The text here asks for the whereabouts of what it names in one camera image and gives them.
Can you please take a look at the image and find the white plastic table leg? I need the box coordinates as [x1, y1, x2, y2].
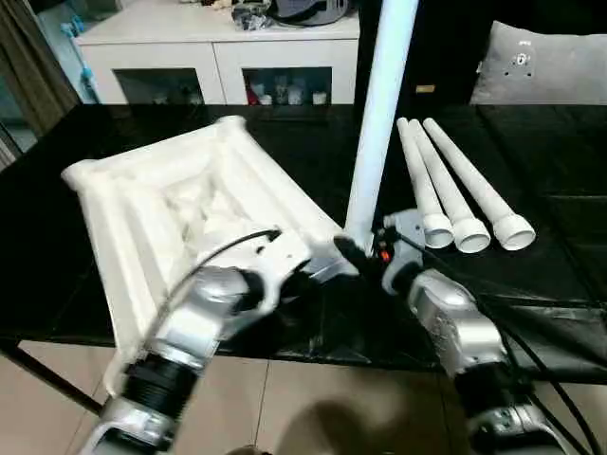
[408, 118, 492, 254]
[396, 118, 456, 250]
[422, 118, 537, 252]
[343, 0, 420, 257]

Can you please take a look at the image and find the white plastic table top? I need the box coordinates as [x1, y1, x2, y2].
[62, 116, 347, 399]

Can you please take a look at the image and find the black work mat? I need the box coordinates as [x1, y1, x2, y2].
[0, 102, 607, 359]

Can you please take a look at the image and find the black cabinet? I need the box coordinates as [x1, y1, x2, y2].
[359, 0, 494, 105]

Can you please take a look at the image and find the white cabinet with glass doors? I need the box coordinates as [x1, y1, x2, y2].
[74, 0, 361, 105]

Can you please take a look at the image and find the dark gear on cabinet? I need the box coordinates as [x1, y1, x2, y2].
[232, 0, 357, 27]

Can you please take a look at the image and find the grey cushion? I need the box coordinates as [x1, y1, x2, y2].
[469, 21, 607, 105]

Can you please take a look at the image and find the black metal bench leg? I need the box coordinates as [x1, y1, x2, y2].
[0, 343, 105, 415]

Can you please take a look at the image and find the grey curtain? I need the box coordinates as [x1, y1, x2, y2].
[0, 0, 82, 167]

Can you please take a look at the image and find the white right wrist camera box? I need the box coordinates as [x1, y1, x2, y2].
[384, 209, 428, 249]

